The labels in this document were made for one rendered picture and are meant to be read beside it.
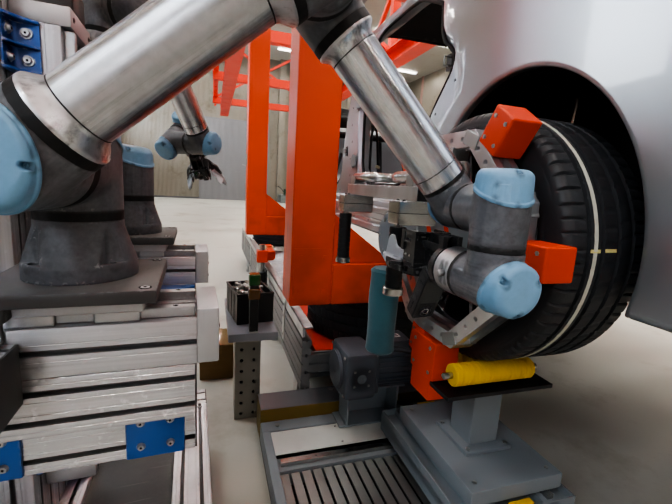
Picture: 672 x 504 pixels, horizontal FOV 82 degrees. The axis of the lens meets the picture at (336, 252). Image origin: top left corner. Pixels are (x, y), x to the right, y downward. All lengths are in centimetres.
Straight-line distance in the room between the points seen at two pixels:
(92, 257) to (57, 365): 16
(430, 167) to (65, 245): 53
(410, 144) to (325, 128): 83
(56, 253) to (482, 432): 116
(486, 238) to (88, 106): 48
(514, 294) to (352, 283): 102
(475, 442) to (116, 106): 122
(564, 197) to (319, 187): 81
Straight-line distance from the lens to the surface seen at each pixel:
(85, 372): 68
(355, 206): 111
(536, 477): 132
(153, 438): 78
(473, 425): 131
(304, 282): 143
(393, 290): 82
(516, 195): 53
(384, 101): 61
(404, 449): 142
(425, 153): 62
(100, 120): 50
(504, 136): 90
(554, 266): 81
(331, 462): 146
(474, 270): 55
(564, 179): 91
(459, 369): 106
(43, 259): 65
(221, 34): 48
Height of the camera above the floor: 97
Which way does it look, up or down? 10 degrees down
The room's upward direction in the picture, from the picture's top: 3 degrees clockwise
